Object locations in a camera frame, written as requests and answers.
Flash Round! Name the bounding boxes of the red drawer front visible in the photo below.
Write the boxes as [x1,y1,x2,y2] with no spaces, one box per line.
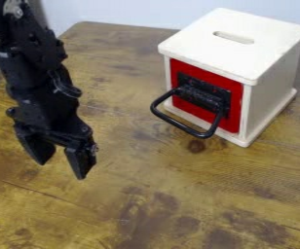
[170,58,243,133]

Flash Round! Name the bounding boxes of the white wooden box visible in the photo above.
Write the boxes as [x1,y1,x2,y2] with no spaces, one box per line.
[158,8,300,147]

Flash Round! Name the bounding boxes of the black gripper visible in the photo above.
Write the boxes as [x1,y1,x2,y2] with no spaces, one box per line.
[7,86,96,180]

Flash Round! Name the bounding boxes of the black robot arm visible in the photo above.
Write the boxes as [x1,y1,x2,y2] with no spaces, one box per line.
[0,0,96,180]

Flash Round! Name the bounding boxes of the black metal drawer handle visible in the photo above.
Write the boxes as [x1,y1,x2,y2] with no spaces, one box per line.
[150,72,231,139]

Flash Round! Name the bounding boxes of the black cable loop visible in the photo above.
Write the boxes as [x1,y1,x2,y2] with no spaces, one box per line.
[47,69,83,99]

